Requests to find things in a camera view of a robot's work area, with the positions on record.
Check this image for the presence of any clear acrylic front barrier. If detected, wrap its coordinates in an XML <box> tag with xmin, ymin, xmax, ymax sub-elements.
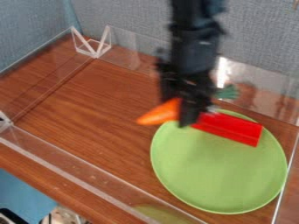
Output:
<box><xmin>0</xmin><ymin>111</ymin><xmax>207</xmax><ymax>224</ymax></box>

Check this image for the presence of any orange toy carrot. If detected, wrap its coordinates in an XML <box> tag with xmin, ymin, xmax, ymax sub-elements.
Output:
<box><xmin>135</xmin><ymin>84</ymin><xmax>240</xmax><ymax>127</ymax></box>

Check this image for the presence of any clear acrylic barrier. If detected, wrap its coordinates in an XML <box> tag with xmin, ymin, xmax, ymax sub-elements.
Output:
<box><xmin>107</xmin><ymin>26</ymin><xmax>299</xmax><ymax>127</ymax></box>
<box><xmin>0</xmin><ymin>111</ymin><xmax>207</xmax><ymax>224</ymax></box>

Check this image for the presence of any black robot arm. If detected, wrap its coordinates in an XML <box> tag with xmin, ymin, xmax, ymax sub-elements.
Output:
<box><xmin>156</xmin><ymin>0</ymin><xmax>224</xmax><ymax>127</ymax></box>

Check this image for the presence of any green round plate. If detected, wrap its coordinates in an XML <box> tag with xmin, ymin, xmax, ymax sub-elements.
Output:
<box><xmin>150</xmin><ymin>108</ymin><xmax>288</xmax><ymax>215</ymax></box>

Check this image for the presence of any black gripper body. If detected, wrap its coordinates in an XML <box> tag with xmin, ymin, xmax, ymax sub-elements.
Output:
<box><xmin>155</xmin><ymin>25</ymin><xmax>223</xmax><ymax>103</ymax></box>

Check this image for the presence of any clear acrylic corner bracket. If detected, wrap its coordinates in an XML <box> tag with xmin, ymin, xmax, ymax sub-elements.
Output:
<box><xmin>69</xmin><ymin>25</ymin><xmax>112</xmax><ymax>59</ymax></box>

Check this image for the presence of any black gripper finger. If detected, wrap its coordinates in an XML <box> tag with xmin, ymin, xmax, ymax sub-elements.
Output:
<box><xmin>160</xmin><ymin>79</ymin><xmax>178</xmax><ymax>102</ymax></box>
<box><xmin>179</xmin><ymin>97</ymin><xmax>212</xmax><ymax>128</ymax></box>

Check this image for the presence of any red plastic block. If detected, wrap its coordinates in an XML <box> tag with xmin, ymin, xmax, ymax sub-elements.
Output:
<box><xmin>192</xmin><ymin>113</ymin><xmax>263</xmax><ymax>147</ymax></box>

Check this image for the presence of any clear acrylic back barrier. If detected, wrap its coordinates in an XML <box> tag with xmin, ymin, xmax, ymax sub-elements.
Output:
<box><xmin>107</xmin><ymin>26</ymin><xmax>299</xmax><ymax>127</ymax></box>

